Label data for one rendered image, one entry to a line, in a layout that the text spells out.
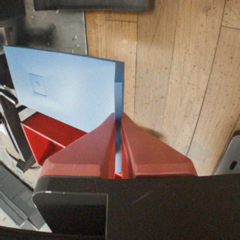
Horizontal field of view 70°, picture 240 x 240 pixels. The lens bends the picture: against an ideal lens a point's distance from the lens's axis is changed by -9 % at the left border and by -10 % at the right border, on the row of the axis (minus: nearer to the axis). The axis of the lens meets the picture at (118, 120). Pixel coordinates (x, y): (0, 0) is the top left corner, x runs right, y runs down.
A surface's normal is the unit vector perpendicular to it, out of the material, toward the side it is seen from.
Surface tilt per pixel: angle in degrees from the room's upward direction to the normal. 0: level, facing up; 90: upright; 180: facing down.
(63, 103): 2
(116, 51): 0
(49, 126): 90
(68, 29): 0
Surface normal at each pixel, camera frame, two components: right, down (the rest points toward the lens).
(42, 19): -0.51, 0.52
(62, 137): 0.00, -0.80
